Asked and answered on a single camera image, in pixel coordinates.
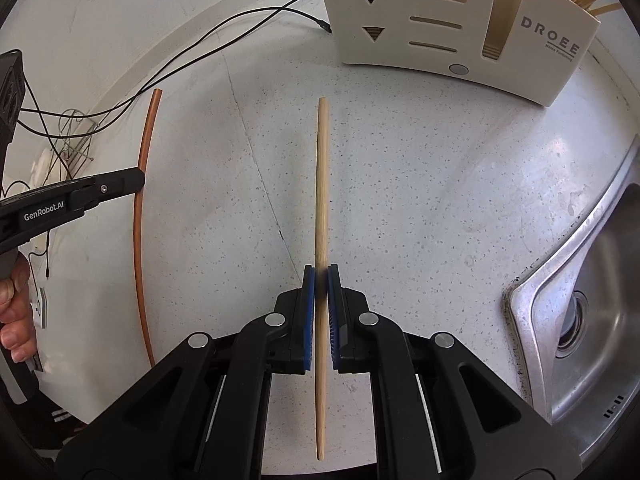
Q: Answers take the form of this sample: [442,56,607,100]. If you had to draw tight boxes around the thin black cable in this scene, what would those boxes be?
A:
[27,230,53,279]

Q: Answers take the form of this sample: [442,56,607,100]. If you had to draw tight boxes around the person's left hand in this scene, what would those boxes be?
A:
[0,260,38,363]

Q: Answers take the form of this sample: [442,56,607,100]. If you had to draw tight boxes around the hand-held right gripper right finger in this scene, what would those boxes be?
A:
[327,264,583,480]

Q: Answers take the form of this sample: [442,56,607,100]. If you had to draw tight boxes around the white power socket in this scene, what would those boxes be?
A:
[31,287,50,330]

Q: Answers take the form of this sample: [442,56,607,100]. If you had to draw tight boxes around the cream slotted utensil holder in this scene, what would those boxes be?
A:
[312,0,601,107]

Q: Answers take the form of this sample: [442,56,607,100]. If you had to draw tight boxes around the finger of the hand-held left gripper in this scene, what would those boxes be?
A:
[67,169,147,211]

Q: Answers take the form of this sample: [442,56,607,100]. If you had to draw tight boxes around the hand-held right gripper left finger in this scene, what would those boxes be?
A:
[55,265,317,480]

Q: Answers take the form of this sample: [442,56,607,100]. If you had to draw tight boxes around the stainless steel sink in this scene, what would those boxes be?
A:
[502,135,640,466]

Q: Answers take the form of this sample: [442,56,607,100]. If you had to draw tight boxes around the brown wooden chopstick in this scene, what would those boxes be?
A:
[131,88,163,368]

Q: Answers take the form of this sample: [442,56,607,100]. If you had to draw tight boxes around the metal wire rack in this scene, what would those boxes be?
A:
[47,107,101,181]

